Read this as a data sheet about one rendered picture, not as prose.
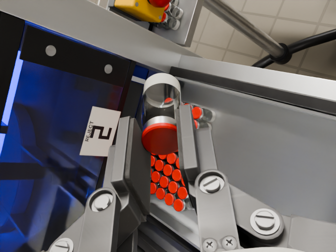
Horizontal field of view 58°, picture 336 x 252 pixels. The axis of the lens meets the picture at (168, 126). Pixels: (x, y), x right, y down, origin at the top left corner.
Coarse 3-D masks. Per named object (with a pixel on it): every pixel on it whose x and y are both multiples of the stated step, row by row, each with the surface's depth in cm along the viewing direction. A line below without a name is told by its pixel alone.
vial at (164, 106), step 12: (144, 84) 18; (156, 84) 17; (168, 84) 17; (144, 96) 17; (156, 96) 16; (168, 96) 16; (180, 96) 17; (144, 108) 16; (156, 108) 15; (168, 108) 15; (144, 120) 16; (156, 120) 15; (168, 120) 15
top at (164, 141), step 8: (152, 128) 14; (160, 128) 14; (168, 128) 14; (176, 128) 14; (144, 136) 15; (152, 136) 15; (160, 136) 15; (168, 136) 15; (176, 136) 15; (144, 144) 15; (152, 144) 15; (160, 144) 15; (168, 144) 15; (176, 144) 15; (152, 152) 15; (160, 152) 15; (168, 152) 15
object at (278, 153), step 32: (192, 96) 58; (224, 96) 53; (224, 128) 52; (256, 128) 48; (288, 128) 45; (320, 128) 42; (224, 160) 51; (256, 160) 48; (288, 160) 44; (320, 160) 42; (256, 192) 47; (288, 192) 44; (320, 192) 41; (192, 224) 54
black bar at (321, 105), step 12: (180, 72) 58; (192, 72) 56; (216, 84) 52; (228, 84) 51; (240, 84) 49; (252, 84) 48; (264, 96) 46; (276, 96) 45; (288, 96) 44; (300, 96) 43; (312, 96) 42; (312, 108) 41; (324, 108) 40
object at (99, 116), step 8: (96, 112) 51; (104, 112) 52; (112, 112) 53; (120, 112) 54; (88, 120) 50; (96, 120) 51; (104, 120) 52; (112, 120) 53; (88, 128) 50; (104, 128) 53; (112, 128) 54; (88, 136) 51; (96, 136) 52; (112, 136) 54; (88, 144) 51; (96, 144) 52; (104, 144) 54; (80, 152) 51; (88, 152) 52; (96, 152) 53; (104, 152) 54
